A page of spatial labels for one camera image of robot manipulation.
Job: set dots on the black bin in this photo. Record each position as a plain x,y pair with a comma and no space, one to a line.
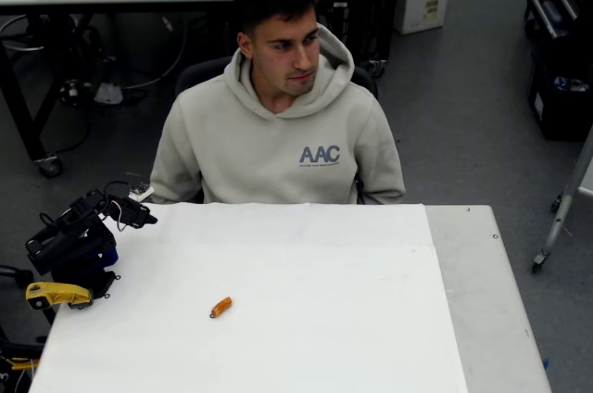
558,110

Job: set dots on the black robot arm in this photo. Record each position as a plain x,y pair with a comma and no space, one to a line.
69,244

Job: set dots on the white sheet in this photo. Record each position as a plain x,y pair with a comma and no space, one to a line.
278,272

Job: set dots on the man in beige hoodie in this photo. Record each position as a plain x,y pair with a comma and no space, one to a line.
278,147

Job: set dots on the black office chair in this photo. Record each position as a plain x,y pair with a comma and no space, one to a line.
199,73

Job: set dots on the black and yellow clamp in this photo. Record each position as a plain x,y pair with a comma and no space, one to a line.
18,356

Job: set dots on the small orange object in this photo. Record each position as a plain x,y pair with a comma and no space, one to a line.
222,306

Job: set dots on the white object on floor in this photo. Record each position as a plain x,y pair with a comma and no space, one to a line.
109,94

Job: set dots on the grey metal stand with caster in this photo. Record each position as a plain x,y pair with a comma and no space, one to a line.
563,212

